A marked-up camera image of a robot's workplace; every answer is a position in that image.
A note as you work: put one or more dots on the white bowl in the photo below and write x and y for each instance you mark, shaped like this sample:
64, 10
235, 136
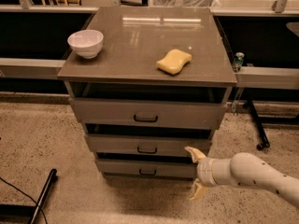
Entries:
86, 43

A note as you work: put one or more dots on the yellow sponge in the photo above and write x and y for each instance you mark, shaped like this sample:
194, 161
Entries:
174, 61

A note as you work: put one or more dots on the grey bottom drawer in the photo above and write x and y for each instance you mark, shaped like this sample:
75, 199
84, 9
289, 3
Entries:
146, 168

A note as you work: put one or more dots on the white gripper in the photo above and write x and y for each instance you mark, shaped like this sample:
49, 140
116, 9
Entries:
204, 171

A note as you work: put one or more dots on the grey top drawer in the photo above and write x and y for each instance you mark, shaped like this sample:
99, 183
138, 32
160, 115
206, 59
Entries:
148, 114

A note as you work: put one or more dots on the grey drawer cabinet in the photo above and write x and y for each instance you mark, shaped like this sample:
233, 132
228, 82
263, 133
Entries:
160, 84

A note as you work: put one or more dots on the grey metal rail frame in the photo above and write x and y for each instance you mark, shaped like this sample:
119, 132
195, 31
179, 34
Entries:
33, 45

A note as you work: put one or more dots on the grey drawer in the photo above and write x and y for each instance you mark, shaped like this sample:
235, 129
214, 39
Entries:
144, 145
146, 168
148, 114

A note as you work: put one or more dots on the green soda can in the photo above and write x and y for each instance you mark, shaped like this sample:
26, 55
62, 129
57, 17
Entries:
239, 59

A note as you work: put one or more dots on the black stand leg with wheels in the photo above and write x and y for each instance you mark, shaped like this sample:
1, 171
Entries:
264, 140

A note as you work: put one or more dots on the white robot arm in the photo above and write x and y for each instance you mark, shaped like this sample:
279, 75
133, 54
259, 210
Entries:
243, 170

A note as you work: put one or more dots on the black pole on floor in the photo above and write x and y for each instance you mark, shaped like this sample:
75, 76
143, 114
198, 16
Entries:
38, 208

